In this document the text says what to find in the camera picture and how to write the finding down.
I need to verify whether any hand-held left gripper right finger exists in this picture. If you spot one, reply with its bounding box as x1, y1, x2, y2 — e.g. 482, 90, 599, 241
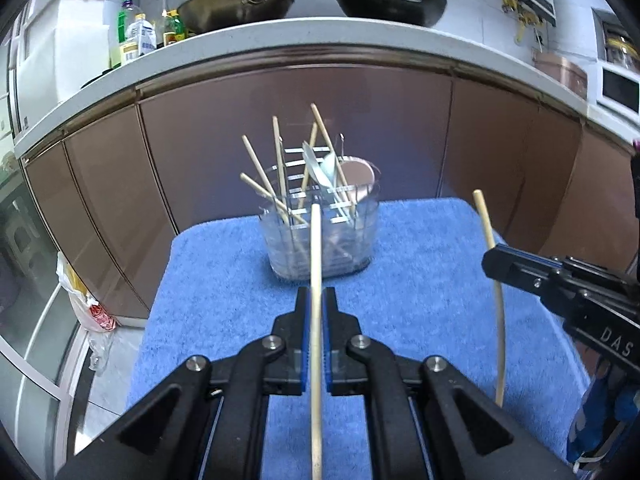
322, 287, 576, 480

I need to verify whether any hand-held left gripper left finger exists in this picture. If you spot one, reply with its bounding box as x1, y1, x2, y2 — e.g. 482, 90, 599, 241
55, 287, 312, 480

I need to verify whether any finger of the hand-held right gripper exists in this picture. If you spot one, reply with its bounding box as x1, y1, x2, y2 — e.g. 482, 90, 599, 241
481, 244, 566, 302

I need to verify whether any clear plastic utensil holder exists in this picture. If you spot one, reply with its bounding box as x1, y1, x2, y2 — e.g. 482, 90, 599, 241
257, 132, 381, 281

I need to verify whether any person's blue patterned clothing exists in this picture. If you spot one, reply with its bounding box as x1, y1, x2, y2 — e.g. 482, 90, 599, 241
567, 355, 640, 466

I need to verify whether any blue towel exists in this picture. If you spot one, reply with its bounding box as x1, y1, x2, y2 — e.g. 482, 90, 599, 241
125, 197, 591, 480

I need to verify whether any pink cup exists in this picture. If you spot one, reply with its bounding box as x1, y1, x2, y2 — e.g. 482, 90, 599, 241
339, 156, 377, 201

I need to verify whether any white spoon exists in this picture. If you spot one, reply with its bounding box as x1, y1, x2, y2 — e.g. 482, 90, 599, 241
301, 141, 351, 223
320, 152, 339, 192

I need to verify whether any pink metal bin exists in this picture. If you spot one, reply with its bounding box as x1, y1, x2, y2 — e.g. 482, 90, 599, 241
531, 49, 588, 98

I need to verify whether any white countertop appliance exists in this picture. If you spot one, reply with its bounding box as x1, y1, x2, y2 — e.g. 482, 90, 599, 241
587, 7, 640, 126

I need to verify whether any clear plastic bag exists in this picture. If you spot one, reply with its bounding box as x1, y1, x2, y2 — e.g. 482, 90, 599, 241
55, 251, 118, 376

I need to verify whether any brown kitchen base cabinet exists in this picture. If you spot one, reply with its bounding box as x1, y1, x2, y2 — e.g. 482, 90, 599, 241
20, 47, 640, 321

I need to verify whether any glass sliding door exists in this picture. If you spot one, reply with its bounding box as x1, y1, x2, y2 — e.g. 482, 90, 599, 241
0, 160, 96, 461

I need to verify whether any white speckled countertop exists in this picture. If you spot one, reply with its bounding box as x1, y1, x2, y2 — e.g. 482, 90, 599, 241
12, 16, 640, 161

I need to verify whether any blue label plastic bottle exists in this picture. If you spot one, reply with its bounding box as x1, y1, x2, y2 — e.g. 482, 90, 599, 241
125, 14, 155, 57

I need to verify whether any gold cap glass bottle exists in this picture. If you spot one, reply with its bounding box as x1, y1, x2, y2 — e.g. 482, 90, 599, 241
157, 0, 176, 48

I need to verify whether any large green label oil bottle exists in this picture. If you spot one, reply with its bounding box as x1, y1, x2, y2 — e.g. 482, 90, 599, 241
110, 0, 141, 68

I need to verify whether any white refrigerator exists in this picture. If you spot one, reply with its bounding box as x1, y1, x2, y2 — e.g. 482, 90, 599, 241
10, 0, 113, 136

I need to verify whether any black wok with black handle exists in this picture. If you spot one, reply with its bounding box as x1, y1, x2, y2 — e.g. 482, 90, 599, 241
335, 0, 447, 28

